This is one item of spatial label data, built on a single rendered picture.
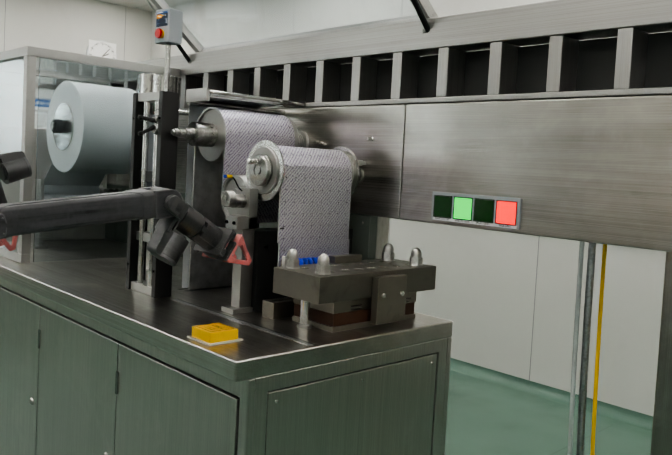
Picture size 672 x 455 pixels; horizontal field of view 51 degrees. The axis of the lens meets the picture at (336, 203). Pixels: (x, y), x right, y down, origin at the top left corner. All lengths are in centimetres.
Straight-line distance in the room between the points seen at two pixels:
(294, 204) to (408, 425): 59
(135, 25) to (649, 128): 676
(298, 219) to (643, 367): 273
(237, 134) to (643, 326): 275
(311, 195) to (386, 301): 32
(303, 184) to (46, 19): 590
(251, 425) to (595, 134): 90
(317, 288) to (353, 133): 59
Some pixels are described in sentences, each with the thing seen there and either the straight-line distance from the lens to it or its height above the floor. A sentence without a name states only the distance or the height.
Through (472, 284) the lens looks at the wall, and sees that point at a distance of 457.
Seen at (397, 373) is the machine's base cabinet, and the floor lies 80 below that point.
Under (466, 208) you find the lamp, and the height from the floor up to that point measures 119.
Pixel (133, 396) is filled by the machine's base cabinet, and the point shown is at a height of 71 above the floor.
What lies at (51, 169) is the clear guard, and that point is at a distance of 250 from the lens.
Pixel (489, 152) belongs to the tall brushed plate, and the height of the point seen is 132.
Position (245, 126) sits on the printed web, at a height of 136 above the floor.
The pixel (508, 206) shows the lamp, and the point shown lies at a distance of 163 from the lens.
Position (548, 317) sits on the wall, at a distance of 431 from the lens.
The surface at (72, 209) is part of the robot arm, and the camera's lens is 137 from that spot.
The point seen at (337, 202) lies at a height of 118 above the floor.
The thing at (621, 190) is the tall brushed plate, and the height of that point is 125.
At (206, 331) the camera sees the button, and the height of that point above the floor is 92.
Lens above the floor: 127
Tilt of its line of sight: 3 degrees down
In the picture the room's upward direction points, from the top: 3 degrees clockwise
